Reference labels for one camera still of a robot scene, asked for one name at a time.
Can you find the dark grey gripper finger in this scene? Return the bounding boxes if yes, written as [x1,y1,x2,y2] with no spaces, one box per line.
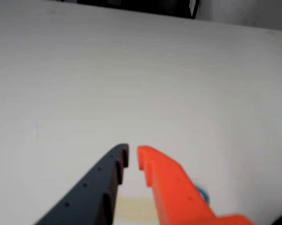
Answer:
[35,143,129,225]

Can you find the long beige masking tape strip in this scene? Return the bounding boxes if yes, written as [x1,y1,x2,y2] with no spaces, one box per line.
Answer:
[116,196,157,222]

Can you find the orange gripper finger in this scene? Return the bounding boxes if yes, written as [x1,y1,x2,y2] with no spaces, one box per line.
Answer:
[137,145,254,225]

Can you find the black background object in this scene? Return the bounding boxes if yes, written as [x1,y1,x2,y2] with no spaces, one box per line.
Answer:
[76,0,201,20]

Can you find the blue handled scissors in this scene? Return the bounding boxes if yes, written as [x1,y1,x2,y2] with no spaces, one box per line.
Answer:
[194,185,210,203]

